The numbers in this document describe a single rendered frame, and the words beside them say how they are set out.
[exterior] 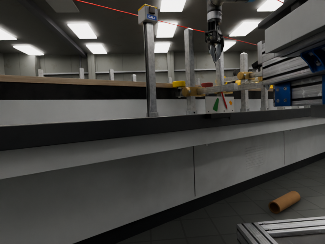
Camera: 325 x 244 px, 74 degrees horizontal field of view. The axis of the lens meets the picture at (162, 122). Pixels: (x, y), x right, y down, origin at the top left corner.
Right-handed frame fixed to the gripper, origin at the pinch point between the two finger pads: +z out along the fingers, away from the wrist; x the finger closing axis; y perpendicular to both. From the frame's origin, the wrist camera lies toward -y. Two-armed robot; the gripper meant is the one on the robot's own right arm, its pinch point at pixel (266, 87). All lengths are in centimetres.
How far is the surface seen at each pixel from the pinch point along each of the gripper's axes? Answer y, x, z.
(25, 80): -52, -103, 7
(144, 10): -31, -59, -29
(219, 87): -10.1, -26.2, 2.7
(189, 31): -30, -31, -27
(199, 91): -23.7, -25.3, 4.4
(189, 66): -28.6, -30.2, -8.5
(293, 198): 1, 56, 74
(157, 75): -798, 513, -113
